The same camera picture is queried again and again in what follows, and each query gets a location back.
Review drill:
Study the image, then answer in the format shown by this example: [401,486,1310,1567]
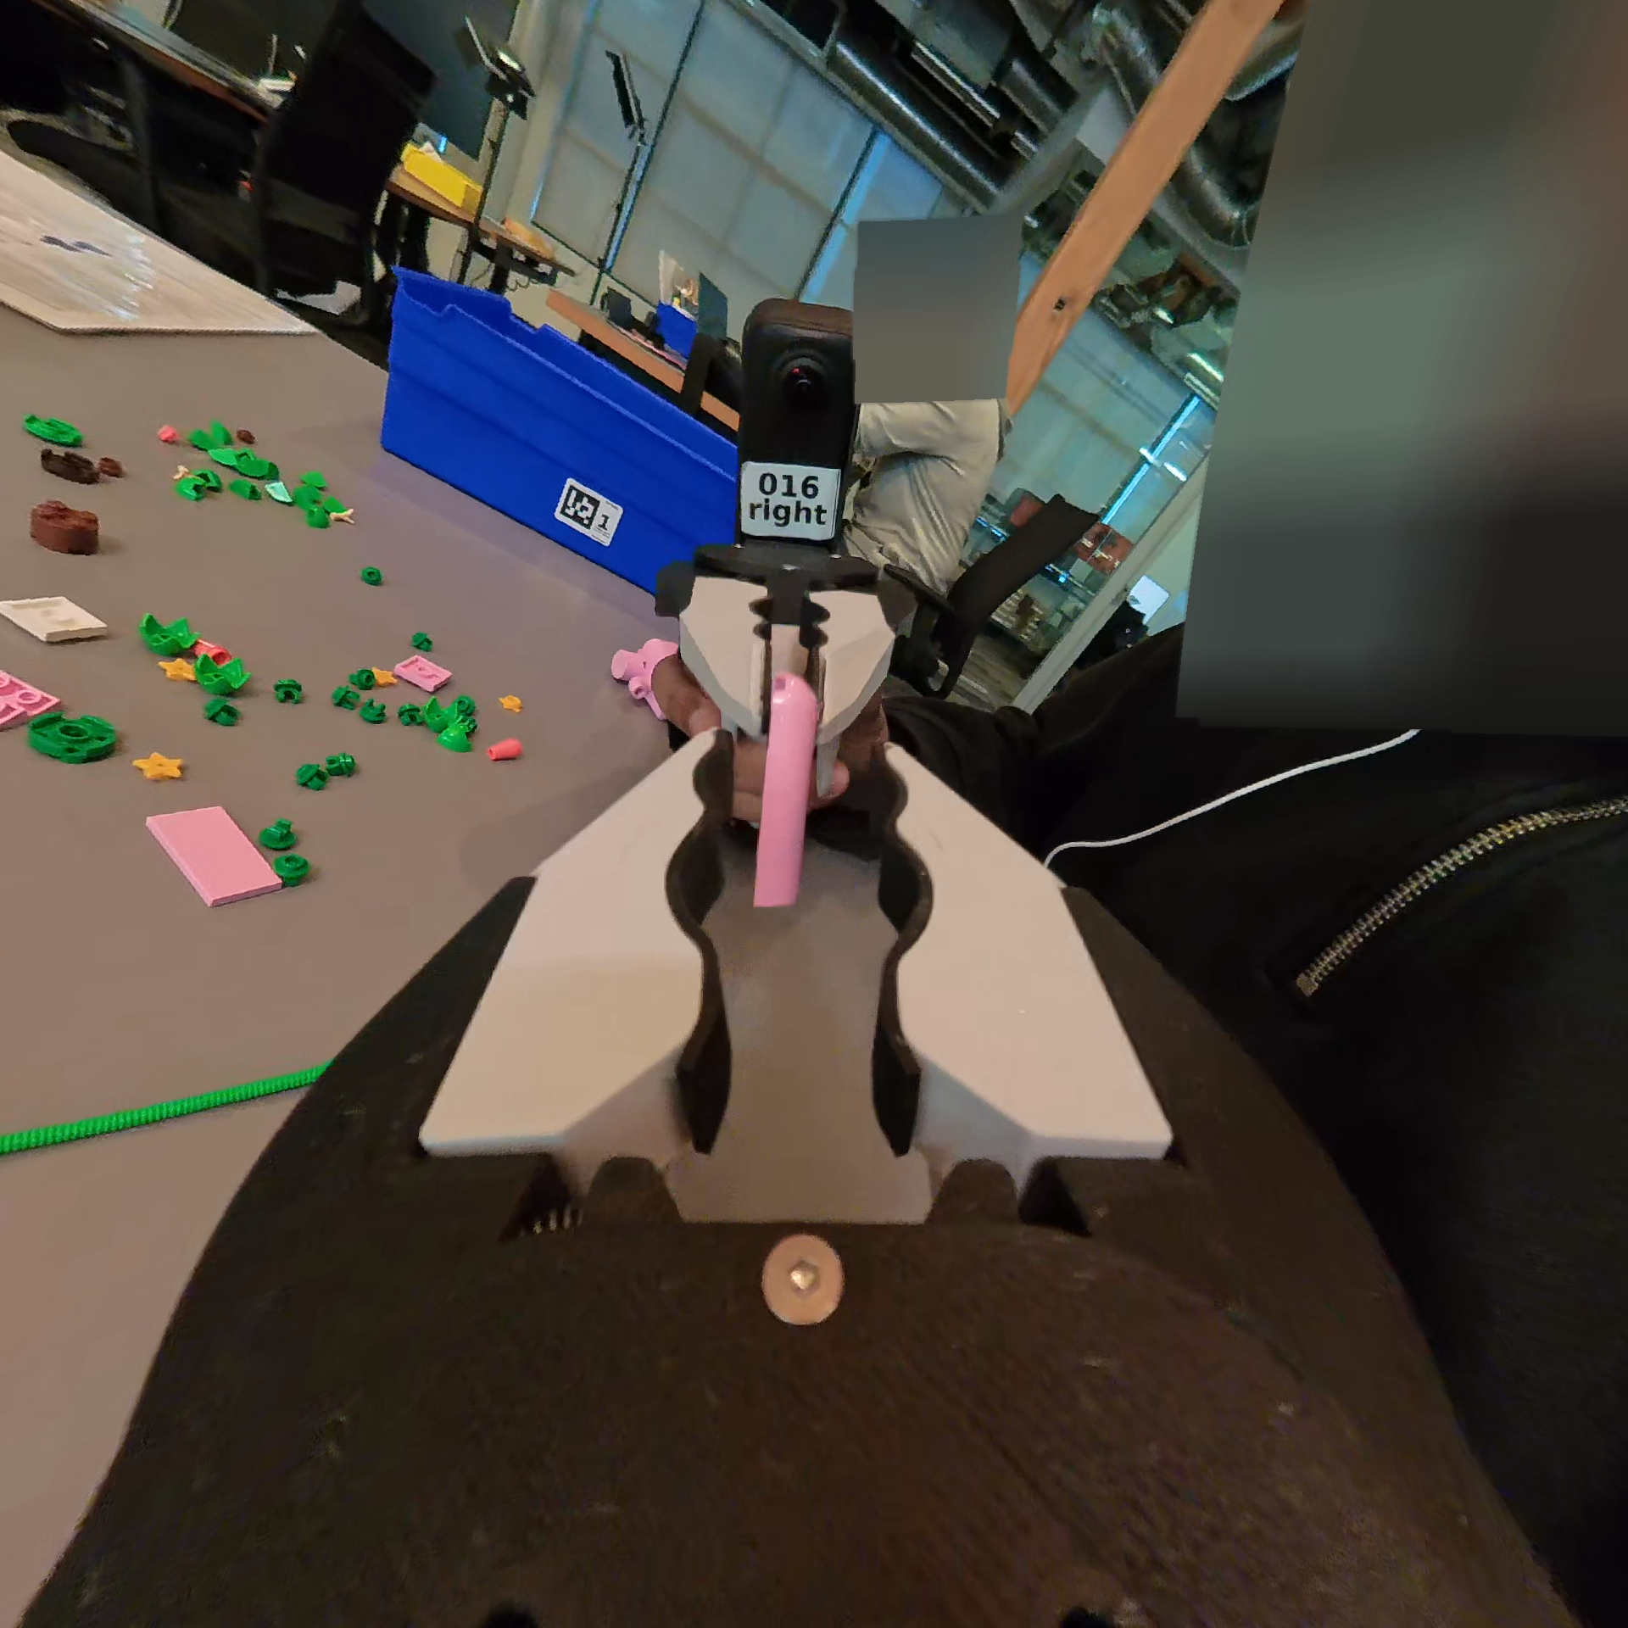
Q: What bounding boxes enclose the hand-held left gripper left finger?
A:
[420,730,736,1187]

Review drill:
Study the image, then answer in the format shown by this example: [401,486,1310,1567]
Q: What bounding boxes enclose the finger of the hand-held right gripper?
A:
[676,594,773,741]
[812,602,897,798]

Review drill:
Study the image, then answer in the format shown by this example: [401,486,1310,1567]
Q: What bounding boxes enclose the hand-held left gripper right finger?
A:
[868,743,1174,1168]

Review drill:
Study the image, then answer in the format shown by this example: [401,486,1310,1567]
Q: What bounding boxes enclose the pink arched brick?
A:
[752,670,851,910]

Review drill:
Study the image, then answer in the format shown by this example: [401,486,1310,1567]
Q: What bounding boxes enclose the person's right hand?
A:
[651,658,891,842]

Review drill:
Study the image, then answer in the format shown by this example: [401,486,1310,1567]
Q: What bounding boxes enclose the black office chair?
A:
[248,0,440,311]
[886,495,1106,701]

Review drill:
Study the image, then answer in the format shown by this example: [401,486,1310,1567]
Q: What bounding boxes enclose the blue plastic bin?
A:
[382,267,746,594]

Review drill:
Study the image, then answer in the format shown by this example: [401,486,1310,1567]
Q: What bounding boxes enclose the scattered small green clips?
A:
[207,629,440,887]

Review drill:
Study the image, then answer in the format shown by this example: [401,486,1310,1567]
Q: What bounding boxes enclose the person's black jacket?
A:
[1043,724,1628,1604]

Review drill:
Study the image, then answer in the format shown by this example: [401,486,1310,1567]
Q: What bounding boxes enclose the large pink smooth tile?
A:
[145,803,285,908]

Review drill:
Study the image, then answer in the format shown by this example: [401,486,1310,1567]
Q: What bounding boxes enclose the yellow box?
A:
[399,139,488,210]

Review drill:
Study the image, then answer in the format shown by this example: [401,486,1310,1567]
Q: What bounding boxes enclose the wooden pillar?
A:
[1004,0,1289,410]

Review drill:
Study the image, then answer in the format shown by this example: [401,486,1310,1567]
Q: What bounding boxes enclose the green stick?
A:
[0,1061,335,1156]

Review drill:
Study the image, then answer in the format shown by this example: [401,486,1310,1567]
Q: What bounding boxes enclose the white square tile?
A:
[0,594,108,646]

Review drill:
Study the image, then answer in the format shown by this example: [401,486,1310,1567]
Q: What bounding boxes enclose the paper in clear sleeve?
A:
[0,148,320,334]

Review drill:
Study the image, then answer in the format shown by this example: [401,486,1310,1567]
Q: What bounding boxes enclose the white cable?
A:
[1043,726,1422,856]

